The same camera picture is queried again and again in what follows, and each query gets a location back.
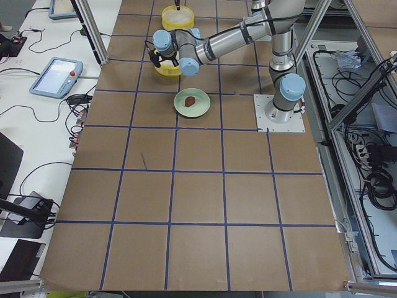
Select brown bun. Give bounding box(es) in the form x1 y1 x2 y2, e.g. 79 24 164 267
184 96 196 107

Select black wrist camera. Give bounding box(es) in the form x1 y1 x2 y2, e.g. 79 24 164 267
148 50 161 68

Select light green plate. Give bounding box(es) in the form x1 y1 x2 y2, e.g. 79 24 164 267
174 88 210 118

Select teach pendant with red button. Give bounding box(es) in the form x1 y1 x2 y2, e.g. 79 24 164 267
29 57 84 99

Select black power adapter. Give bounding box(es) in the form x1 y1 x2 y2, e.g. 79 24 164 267
66 94 92 105

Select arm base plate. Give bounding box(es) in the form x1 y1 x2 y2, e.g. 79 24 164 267
253 94 306 133

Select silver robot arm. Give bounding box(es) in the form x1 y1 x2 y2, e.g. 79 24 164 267
149 0 306 124

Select yellow steamer basket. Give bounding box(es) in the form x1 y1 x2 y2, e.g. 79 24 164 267
161 5 195 31
154 60 182 77

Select black monitor stand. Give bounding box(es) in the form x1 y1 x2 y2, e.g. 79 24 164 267
1 192 58 239

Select aluminium frame post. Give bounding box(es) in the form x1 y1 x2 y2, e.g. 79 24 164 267
71 0 109 65

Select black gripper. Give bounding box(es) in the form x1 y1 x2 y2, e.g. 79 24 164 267
158 0 181 67

